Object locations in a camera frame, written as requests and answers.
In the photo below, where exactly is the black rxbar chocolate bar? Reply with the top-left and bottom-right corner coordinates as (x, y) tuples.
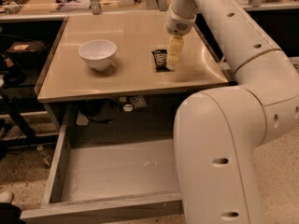
(151, 49), (168, 71)

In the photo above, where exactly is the beige top cabinet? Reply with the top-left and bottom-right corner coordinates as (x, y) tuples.
(35, 10), (233, 133)

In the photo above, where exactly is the plastic bottle on floor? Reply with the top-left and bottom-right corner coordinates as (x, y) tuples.
(36, 145), (52, 167)

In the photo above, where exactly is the white shoe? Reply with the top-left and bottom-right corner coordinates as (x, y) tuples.
(0, 191), (14, 203)

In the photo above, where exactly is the black metal stand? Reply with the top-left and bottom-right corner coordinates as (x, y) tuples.
(0, 91), (58, 147)

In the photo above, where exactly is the open grey wooden drawer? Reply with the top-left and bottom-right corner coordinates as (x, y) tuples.
(21, 105), (181, 224)

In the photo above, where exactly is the white ceramic bowl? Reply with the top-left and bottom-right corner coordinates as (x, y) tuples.
(78, 39), (117, 71)

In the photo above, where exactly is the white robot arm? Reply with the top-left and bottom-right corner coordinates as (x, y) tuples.
(166, 0), (299, 224)

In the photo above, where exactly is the sticker label under tabletop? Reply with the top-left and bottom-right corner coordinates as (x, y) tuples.
(130, 96), (147, 108)

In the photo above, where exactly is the black bag with label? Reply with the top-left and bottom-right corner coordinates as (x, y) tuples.
(5, 41), (47, 63)

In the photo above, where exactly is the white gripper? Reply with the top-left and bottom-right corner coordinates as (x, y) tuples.
(164, 7), (196, 66)

